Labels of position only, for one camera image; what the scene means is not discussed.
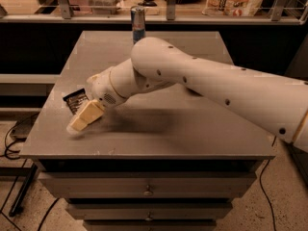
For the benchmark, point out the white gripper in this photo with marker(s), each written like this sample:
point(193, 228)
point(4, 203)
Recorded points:
point(102, 89)

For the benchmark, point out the dark chocolate rxbar wrapper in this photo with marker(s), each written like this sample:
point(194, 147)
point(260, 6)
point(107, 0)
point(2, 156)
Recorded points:
point(75, 100)

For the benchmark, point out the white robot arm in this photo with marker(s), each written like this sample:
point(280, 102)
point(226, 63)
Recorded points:
point(276, 103)

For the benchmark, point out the grey power box on floor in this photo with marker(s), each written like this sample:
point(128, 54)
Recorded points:
point(22, 128)

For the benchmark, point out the grey metal railing shelf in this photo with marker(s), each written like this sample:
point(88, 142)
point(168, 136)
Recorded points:
point(272, 12)

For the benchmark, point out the blue silver energy drink can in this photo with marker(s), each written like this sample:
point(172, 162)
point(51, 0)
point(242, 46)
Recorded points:
point(138, 23)

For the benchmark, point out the clear plastic container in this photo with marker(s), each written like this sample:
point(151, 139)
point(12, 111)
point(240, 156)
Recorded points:
point(103, 0)

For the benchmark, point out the grey drawer cabinet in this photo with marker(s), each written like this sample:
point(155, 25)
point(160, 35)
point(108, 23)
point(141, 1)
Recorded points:
point(200, 160)

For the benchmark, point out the round metal top drawer knob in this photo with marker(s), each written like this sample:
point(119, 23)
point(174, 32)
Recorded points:
point(148, 191)

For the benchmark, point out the round metal drawer knob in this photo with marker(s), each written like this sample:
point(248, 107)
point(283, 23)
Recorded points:
point(148, 191)
point(148, 217)

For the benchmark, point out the black metal stand leg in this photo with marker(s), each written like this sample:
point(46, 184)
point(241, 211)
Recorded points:
point(28, 173)

